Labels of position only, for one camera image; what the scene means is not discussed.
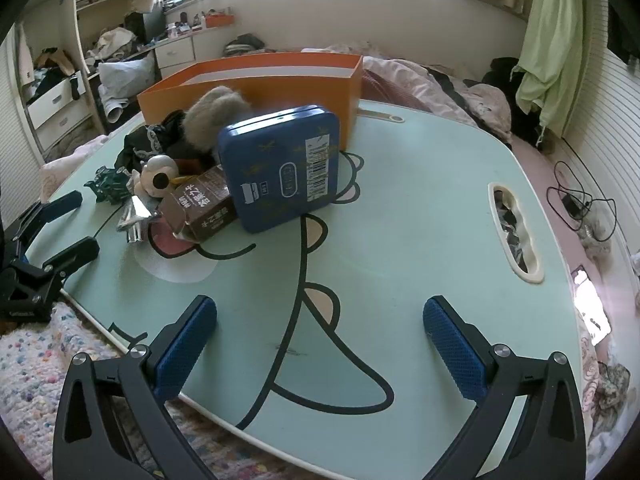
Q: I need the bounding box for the light green hanging garment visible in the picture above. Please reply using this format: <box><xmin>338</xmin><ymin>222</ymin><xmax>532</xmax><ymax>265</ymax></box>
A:
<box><xmin>515</xmin><ymin>0</ymin><xmax>586</xmax><ymax>141</ymax></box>

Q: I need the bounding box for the beige clothes pile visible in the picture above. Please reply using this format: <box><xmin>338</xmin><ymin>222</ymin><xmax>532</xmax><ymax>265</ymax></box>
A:
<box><xmin>87</xmin><ymin>27</ymin><xmax>137</xmax><ymax>61</ymax></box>

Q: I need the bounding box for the black monitor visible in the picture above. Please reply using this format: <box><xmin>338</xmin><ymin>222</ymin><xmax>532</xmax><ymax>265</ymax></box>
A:
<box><xmin>125</xmin><ymin>7</ymin><xmax>166</xmax><ymax>43</ymax></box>

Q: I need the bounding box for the green toy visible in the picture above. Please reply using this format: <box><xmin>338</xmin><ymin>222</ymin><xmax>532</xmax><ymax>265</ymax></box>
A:
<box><xmin>84</xmin><ymin>166</ymin><xmax>133</xmax><ymax>205</ymax></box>

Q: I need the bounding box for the white round toy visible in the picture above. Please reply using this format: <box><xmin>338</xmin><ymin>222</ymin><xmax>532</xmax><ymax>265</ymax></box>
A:
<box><xmin>140</xmin><ymin>155</ymin><xmax>178</xmax><ymax>196</ymax></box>

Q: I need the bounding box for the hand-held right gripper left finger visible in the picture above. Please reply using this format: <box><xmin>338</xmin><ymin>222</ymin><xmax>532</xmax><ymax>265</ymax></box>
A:
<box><xmin>52</xmin><ymin>294</ymin><xmax>218</xmax><ymax>480</ymax></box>

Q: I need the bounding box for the grey fuzzy lump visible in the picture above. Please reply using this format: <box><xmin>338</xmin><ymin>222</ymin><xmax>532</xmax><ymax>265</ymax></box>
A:
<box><xmin>580</xmin><ymin>210</ymin><xmax>614</xmax><ymax>247</ymax></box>

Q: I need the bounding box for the dark clothes pile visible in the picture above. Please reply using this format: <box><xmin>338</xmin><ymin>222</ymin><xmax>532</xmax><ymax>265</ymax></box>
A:
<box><xmin>481</xmin><ymin>56</ymin><xmax>526</xmax><ymax>92</ymax></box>

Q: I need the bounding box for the silver foil wrapper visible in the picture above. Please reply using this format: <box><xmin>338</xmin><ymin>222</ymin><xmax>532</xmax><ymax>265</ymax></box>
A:
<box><xmin>116</xmin><ymin>195</ymin><xmax>163</xmax><ymax>244</ymax></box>

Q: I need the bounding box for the black charger cable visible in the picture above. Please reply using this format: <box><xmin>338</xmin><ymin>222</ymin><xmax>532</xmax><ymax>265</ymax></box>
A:
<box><xmin>546</xmin><ymin>161</ymin><xmax>617</xmax><ymax>233</ymax></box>

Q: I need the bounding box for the white drawer unit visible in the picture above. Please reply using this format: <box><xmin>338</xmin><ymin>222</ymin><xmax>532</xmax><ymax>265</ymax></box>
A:
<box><xmin>22</xmin><ymin>70</ymin><xmax>96</xmax><ymax>151</ymax></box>

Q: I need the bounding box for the speckled knitted blanket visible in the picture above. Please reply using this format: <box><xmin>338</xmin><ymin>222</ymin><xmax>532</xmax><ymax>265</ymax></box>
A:
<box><xmin>0</xmin><ymin>302</ymin><xmax>301</xmax><ymax>480</ymax></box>

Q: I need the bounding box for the floral cloth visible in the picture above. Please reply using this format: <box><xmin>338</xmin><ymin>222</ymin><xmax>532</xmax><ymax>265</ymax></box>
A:
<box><xmin>580</xmin><ymin>350</ymin><xmax>632</xmax><ymax>442</ymax></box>

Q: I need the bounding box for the grey clothes pile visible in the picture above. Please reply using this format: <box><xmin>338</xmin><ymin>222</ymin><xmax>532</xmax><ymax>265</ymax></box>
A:
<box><xmin>222</xmin><ymin>34</ymin><xmax>266</xmax><ymax>57</ymax></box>

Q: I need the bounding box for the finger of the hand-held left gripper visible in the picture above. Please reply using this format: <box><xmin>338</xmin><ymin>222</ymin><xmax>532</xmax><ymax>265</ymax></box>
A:
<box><xmin>9</xmin><ymin>190</ymin><xmax>84</xmax><ymax>257</ymax></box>
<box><xmin>41</xmin><ymin>236</ymin><xmax>101</xmax><ymax>292</ymax></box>

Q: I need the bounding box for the blue tin box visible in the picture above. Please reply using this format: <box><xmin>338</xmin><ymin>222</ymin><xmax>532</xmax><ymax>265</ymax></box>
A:
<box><xmin>217</xmin><ymin>105</ymin><xmax>343</xmax><ymax>234</ymax></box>

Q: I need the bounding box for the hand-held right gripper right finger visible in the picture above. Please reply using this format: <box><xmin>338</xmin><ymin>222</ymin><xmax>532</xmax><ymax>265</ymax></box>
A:
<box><xmin>422</xmin><ymin>295</ymin><xmax>588</xmax><ymax>480</ymax></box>

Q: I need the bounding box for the brown furry toy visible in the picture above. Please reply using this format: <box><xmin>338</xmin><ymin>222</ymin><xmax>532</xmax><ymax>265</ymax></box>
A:
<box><xmin>182</xmin><ymin>86</ymin><xmax>251</xmax><ymax>153</ymax></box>

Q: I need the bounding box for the white drawer cabinet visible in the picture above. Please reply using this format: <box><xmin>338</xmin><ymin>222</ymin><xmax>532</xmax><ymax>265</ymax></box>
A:
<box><xmin>154</xmin><ymin>35</ymin><xmax>211</xmax><ymax>72</ymax></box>

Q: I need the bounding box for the white pillow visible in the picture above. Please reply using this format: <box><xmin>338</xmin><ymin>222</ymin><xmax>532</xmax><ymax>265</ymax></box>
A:
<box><xmin>96</xmin><ymin>54</ymin><xmax>157</xmax><ymax>102</ymax></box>

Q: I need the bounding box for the brown drink carton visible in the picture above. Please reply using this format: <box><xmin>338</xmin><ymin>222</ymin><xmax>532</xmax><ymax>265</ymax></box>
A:
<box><xmin>159</xmin><ymin>167</ymin><xmax>238</xmax><ymax>243</ymax></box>

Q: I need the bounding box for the black lace-trimmed cloth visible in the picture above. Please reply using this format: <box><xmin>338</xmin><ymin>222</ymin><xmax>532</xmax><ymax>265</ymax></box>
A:
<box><xmin>114</xmin><ymin>109</ymin><xmax>201</xmax><ymax>173</ymax></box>

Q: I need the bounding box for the orange cardboard box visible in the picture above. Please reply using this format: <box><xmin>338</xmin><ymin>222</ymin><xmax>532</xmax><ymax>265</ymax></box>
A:
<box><xmin>136</xmin><ymin>52</ymin><xmax>364</xmax><ymax>152</ymax></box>

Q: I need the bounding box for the pink ruffled quilt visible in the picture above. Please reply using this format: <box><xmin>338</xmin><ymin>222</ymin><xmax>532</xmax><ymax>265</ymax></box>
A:
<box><xmin>302</xmin><ymin>42</ymin><xmax>513</xmax><ymax>143</ymax></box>

